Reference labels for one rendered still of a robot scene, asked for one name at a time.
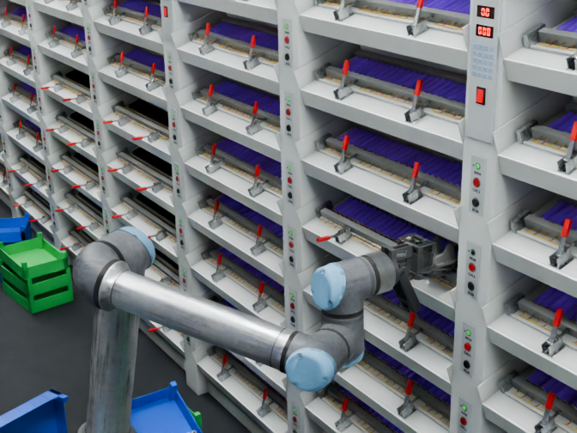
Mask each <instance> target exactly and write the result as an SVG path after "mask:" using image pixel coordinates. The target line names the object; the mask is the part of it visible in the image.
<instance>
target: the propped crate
mask: <svg viewBox="0 0 577 433"><path fill-rule="evenodd" d="M130 424H131V425H132V426H133V427H134V428H135V430H136V433H187V432H192V431H193V430H195V431H196V432H197V433H203V432H202V431H201V429H200V427H199V426H198V424H197V422H196V420H195V418H194V417H193V416H192V414H191V412H190V410H189V409H188V407H187V405H186V404H185V402H184V401H183V399H182V397H181V396H180V394H179V392H178V390H177V383H176V382H175V381H171V382H170V383H169V387H167V388H164V389H162V390H159V391H156V392H153V393H149V394H146V395H144V396H141V397H138V398H135V399H133V400H132V404H131V422H130Z"/></svg>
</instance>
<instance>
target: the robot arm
mask: <svg viewBox="0 0 577 433"><path fill-rule="evenodd" d="M455 253H456V252H455V250H454V245H453V244H452V243H449V244H447V245H446V247H445V250H444V252H442V247H441V244H440V238H439V237H435V238H433V240H432V241H430V240H428V239H425V238H424V237H422V236H420V235H417V234H416V233H414V234H411V235H405V236H401V237H398V244H397V245H396V246H394V247H389V246H387V245H384V246H381V251H376V252H372V253H367V254H363V255H361V256H358V257H354V258H351V259H346V260H342V261H339V262H336V263H335V262H333V263H330V264H327V265H325V266H322V267H320V268H319V269H317V270H316V271H315V272H314V274H313V276H312V280H311V291H312V296H313V300H314V302H315V303H316V305H317V306H318V307H319V308H321V324H322V325H321V328H320V329H319V330H318V331H316V332H315V333H314V334H313V335H312V336H310V335H308V334H305V333H303V332H298V331H296V330H290V329H288V328H286V327H283V326H279V325H277V324H274V323H271V322H269V321H267V320H262V319H259V318H258V317H255V316H252V315H249V314H246V313H243V312H240V311H239V310H236V309H233V308H230V307H227V306H224V305H221V304H220V303H217V302H212V301H211V300H208V299H205V298H203V297H201V296H196V295H194V294H192V293H189V292H186V291H184V290H180V289H177V288H175V287H173V286H170V285H167V284H164V283H161V282H158V281H156V280H154V279H151V278H148V277H145V271H146V270H147V269H149V268H150V267H151V265H152V264H153V263H154V261H155V248H154V245H153V243H152V241H151V240H150V239H149V238H148V236H147V235H146V234H145V233H143V232H142V230H140V229H137V228H134V227H129V226H128V227H123V228H121V229H115V230H114V231H112V232H111V233H110V234H108V235H106V236H104V237H102V238H100V239H99V240H97V241H94V242H93V243H90V244H88V245H87V246H85V247H84V248H83V249H82V250H81V251H80V252H79V254H77V256H76V259H75V261H74V265H73V279H74V283H75V286H76V288H77V290H78V292H79V293H80V295H81V296H82V297H83V299H84V300H86V301H87V302H88V303H89V304H91V305H92V306H94V321H93V334H92V346H91V359H90V371H89V384H88V408H87V421H86V423H84V424H83V425H82V426H81V427H80V428H79V430H78V432H77V433H136V430H135V428H134V427H133V426H132V425H131V424H130V422H131V404H132V394H133V385H134V376H135V367H136V357H137V339H138V329H139V320H140V317H142V318H144V319H146V320H150V321H153V322H155V323H157V324H160V325H162V326H166V327H168V328H171V329H173V330H175V331H178V332H182V333H184V334H186V335H189V336H191V337H193V338H197V339H200V340H202V341H204V342H207V343H209V344H212V345H215V346H218V347H220V348H223V349H224V350H227V351H231V352H233V353H236V354H238V355H241V356H243V357H247V358H249V359H252V360H253V361H256V362H259V363H262V364H264V365H267V366H270V367H272V368H274V369H278V370H279V371H280V372H282V373H284V374H286V375H287V377H288V379H289V381H290V382H291V383H292V384H293V385H294V386H295V387H297V388H299V389H300V390H303V391H306V392H315V391H319V390H320V389H322V388H323V387H325V386H326V385H328V384H329V383H330V382H331V381H332V380H333V379H334V377H335V375H336V374H337V372H338V371H339V370H340V369H341V368H347V367H350V366H353V365H354V364H357V363H359V362H360V361H361V360H362V358H363V355H364V350H365V341H364V308H363V307H364V301H363V300H364V299H365V298H368V297H371V296H376V295H378V294H381V293H384V292H387V291H390V290H392V288H393V289H394V291H395V293H396V295H397V297H398V300H399V302H400V304H401V306H402V307H403V308H406V309H408V310H409V311H411V312H412V313H416V312H417V311H418V310H419V309H420V308H421V304H420V302H419V300H418V298H417V296H416V293H415V291H414V289H413V287H412V285H411V283H410V280H412V279H415V280H423V279H429V278H432V277H440V276H443V275H445V274H447V273H448V272H449V271H451V270H452V268H453V267H455V266H456V265H457V264H458V256H456V255H455ZM432 265H434V266H432Z"/></svg>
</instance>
